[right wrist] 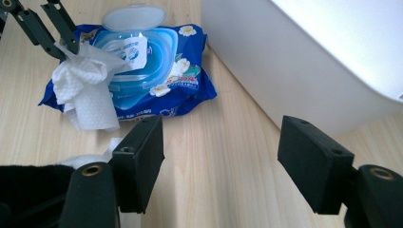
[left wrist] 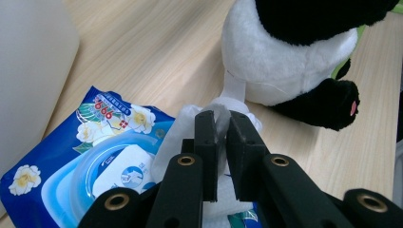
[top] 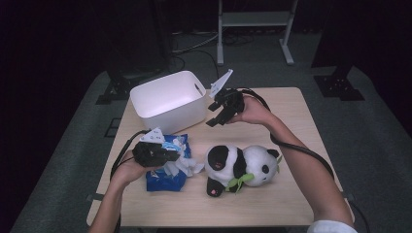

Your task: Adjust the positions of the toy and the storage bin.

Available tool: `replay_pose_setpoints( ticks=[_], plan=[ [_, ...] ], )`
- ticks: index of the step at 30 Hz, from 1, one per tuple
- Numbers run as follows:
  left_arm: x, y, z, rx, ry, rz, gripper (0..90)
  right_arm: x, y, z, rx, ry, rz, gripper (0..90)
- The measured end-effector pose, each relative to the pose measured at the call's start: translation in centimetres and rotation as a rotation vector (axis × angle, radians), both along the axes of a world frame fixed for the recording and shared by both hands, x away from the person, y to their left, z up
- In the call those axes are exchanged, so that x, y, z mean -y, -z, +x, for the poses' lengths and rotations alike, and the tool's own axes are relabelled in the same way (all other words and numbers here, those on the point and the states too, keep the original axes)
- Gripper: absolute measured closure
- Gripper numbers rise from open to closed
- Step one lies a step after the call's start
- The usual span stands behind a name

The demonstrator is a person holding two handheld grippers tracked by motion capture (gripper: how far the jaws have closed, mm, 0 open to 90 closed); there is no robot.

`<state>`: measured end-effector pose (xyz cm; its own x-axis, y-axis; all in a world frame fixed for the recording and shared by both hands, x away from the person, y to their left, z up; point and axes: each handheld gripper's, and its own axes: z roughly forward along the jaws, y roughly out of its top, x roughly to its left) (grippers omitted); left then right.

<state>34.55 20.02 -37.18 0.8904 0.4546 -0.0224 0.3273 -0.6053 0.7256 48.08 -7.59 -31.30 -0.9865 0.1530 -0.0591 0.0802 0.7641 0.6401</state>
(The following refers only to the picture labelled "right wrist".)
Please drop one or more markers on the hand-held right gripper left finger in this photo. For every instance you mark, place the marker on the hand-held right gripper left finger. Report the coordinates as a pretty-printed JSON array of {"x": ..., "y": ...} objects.
[{"x": 139, "y": 158}]

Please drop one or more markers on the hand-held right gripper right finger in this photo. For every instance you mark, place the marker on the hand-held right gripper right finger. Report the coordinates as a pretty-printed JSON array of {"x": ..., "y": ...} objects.
[{"x": 313, "y": 161}]

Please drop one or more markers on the blue wet wipes pack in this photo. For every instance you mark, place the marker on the blue wet wipes pack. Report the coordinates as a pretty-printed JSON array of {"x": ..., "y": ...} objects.
[{"x": 177, "y": 98}]

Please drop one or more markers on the white plastic bin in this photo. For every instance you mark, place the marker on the white plastic bin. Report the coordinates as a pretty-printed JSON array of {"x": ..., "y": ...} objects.
[{"x": 301, "y": 63}]

